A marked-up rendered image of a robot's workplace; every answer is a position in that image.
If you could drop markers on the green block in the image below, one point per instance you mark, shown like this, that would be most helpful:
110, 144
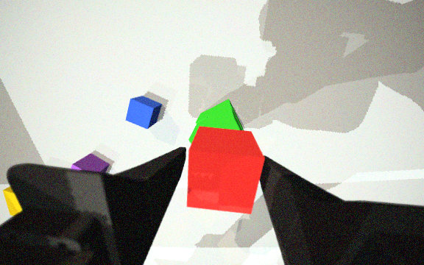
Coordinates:
225, 120
215, 110

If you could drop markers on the red block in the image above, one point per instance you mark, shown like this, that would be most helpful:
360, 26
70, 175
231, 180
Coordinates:
224, 170

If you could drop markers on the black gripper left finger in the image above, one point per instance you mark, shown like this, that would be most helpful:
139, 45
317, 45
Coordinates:
130, 204

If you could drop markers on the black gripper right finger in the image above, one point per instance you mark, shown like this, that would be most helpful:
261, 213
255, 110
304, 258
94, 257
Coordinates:
315, 227

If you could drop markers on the blue cube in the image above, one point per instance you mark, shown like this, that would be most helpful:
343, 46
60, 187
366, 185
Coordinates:
143, 111

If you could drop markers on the yellow block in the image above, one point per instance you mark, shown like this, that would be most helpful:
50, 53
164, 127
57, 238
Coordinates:
11, 201

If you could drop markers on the purple block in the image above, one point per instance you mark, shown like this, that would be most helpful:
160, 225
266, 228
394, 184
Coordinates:
91, 163

